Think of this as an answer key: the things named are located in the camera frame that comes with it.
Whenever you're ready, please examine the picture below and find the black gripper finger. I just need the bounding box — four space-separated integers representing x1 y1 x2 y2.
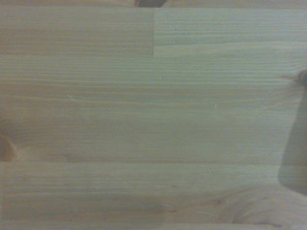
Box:
277 94 307 195

